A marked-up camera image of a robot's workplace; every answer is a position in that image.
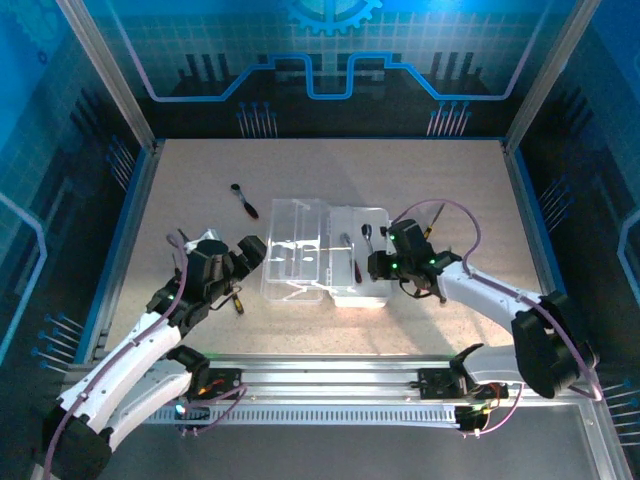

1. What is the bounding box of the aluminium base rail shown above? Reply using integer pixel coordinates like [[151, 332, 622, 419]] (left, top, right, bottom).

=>
[[64, 353, 541, 401]]

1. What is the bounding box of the black-handled screwdriver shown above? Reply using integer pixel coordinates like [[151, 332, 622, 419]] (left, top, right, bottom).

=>
[[230, 183, 260, 221]]

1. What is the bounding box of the long yellow black screwdriver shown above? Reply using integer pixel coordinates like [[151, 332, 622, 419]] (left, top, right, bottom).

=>
[[423, 203, 445, 240]]

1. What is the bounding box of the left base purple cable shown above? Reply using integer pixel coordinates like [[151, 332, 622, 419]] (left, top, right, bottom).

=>
[[177, 383, 250, 437]]

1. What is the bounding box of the blue aluminium side rail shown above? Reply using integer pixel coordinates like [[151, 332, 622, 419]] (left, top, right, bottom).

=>
[[502, 139, 586, 346], [74, 139, 166, 364]]

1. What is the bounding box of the slotted cable duct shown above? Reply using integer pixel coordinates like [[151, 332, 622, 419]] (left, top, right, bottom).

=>
[[79, 404, 461, 426]]

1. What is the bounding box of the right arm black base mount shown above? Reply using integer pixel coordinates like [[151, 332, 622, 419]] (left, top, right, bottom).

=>
[[417, 367, 509, 401]]

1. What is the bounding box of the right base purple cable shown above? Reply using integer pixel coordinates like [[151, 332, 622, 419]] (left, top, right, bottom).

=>
[[457, 382, 524, 440]]

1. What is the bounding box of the clear plastic tool box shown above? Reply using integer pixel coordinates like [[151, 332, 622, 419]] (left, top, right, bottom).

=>
[[259, 197, 392, 309]]

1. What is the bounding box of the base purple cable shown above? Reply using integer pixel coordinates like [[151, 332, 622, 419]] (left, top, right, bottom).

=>
[[177, 383, 250, 437], [457, 382, 524, 440]]

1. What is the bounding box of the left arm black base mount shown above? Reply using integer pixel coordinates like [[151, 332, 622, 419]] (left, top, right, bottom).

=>
[[149, 367, 246, 401]]

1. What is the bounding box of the aluminium frame post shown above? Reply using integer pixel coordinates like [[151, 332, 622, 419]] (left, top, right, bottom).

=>
[[503, 0, 601, 151], [55, 0, 162, 151]]

